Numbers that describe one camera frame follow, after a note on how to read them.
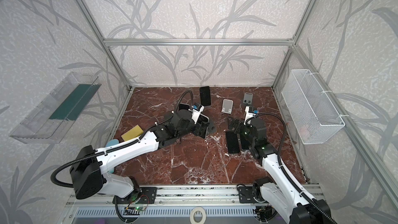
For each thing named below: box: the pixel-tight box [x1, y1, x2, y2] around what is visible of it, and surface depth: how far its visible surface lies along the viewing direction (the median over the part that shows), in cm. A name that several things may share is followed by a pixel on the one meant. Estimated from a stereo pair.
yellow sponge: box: [120, 124, 144, 142], surface depth 96 cm
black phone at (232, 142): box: [225, 130, 240, 154], surface depth 95 cm
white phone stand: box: [221, 98, 234, 115], surface depth 105 cm
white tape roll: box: [189, 206, 207, 224], surface depth 69 cm
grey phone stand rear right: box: [243, 92, 253, 105], surface depth 109 cm
